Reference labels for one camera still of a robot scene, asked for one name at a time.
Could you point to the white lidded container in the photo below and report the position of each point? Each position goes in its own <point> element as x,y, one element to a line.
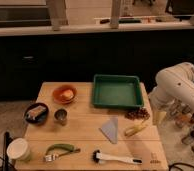
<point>19,150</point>

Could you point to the grey towel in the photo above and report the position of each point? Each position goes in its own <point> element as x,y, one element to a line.
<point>110,130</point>

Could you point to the orange bowl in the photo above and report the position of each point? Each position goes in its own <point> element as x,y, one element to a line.
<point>57,94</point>

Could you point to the black stand left edge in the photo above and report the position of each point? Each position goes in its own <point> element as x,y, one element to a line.
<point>6,165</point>

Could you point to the green plastic tray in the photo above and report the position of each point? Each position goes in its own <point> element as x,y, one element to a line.
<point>117,91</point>

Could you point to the spice jar rack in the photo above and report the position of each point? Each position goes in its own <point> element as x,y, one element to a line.
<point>185,120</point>

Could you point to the brown sandwich block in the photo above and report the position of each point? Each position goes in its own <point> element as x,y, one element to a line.
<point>33,113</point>

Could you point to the small metal cup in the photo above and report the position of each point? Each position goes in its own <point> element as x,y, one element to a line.
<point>61,116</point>

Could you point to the white handled dish brush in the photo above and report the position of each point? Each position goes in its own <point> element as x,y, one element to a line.
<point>99,156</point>

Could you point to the brown grape bunch toy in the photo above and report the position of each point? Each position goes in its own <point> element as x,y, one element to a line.
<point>140,114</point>

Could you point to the green bean pod toy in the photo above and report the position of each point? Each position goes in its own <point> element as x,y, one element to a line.
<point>65,147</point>

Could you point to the yellow bread roll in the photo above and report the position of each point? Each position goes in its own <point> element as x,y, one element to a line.
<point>67,94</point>

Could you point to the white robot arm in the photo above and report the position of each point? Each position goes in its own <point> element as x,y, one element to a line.
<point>172,83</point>

